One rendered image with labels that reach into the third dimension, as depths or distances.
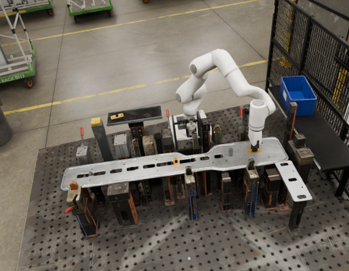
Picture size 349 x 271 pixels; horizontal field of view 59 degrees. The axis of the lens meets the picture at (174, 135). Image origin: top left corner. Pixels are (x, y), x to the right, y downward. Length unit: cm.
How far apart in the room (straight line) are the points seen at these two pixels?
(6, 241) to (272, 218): 232
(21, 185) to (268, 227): 261
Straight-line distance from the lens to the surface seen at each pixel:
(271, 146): 200
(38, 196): 243
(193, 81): 203
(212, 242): 190
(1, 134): 431
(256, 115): 166
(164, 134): 198
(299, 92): 247
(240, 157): 191
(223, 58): 172
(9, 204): 355
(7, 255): 317
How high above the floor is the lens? 233
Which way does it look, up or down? 40 degrees down
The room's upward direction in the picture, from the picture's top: 7 degrees counter-clockwise
